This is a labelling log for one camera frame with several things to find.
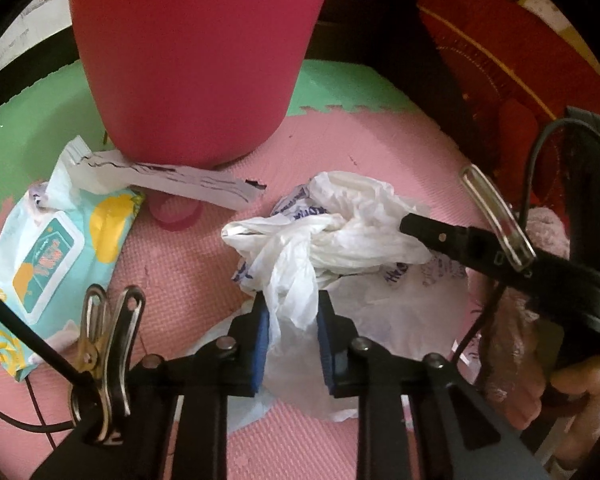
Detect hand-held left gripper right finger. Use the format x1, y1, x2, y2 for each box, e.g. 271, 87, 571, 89
317, 290, 551, 480

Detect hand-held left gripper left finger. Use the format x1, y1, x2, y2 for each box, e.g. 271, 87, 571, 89
30, 292, 271, 480

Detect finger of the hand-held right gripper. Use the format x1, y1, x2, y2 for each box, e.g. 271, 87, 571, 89
399, 212, 536, 283

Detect white plastic bag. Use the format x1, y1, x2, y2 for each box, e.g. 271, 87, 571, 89
222, 170, 433, 332

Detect teal yellow wet wipes pack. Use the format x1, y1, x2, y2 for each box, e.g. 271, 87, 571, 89
0, 180, 146, 382

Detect red bin with green rim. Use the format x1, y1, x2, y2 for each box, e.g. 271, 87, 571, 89
67, 0, 338, 168

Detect person's right hand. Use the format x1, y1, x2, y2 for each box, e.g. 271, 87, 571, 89
510, 355, 600, 432

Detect person's pink fuzzy right leg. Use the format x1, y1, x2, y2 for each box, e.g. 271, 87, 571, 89
480, 207, 572, 411

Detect metal clip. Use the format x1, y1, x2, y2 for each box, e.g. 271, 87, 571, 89
69, 284, 147, 447

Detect small pink round object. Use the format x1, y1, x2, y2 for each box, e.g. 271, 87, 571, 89
149, 192, 202, 232

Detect red patterned cloth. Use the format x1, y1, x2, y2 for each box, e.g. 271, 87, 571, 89
407, 0, 600, 221

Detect torn white paper wrapper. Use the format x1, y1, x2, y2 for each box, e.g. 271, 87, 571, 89
45, 135, 268, 211

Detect green foam mat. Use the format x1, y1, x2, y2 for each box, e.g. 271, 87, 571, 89
0, 57, 411, 226

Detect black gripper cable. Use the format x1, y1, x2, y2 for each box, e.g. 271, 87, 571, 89
452, 117, 600, 361

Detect thick black cable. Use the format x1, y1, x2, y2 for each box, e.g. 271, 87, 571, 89
0, 275, 93, 393

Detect thin black cable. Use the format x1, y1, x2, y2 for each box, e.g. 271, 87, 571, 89
0, 375, 83, 436

